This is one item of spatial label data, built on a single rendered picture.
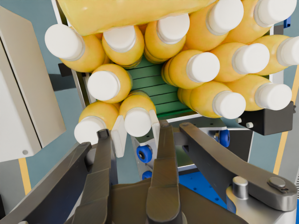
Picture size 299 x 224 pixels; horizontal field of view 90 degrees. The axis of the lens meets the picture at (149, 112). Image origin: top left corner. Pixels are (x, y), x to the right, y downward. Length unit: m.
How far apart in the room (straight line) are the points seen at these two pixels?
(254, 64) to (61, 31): 0.25
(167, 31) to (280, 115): 0.32
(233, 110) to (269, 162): 1.82
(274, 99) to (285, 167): 1.95
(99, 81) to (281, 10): 0.25
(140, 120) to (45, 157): 1.52
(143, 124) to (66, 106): 1.26
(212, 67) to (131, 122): 0.13
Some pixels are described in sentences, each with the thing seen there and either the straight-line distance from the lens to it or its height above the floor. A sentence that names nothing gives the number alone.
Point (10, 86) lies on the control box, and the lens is 0.26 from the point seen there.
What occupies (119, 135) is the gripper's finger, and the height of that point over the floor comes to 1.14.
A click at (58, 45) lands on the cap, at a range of 0.23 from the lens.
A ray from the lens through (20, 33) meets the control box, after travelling 0.31.
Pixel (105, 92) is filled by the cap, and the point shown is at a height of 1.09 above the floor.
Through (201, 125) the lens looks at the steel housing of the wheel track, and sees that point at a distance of 0.42.
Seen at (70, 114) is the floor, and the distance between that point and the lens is 1.45.
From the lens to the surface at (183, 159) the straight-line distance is 0.32.
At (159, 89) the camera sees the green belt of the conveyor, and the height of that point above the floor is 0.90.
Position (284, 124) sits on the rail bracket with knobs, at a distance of 0.45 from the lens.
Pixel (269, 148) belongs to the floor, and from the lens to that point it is 1.97.
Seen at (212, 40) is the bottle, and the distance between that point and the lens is 0.27.
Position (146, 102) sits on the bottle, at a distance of 0.25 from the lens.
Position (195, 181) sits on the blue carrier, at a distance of 0.37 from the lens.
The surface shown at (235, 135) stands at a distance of 1.49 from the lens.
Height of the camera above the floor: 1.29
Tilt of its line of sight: 76 degrees down
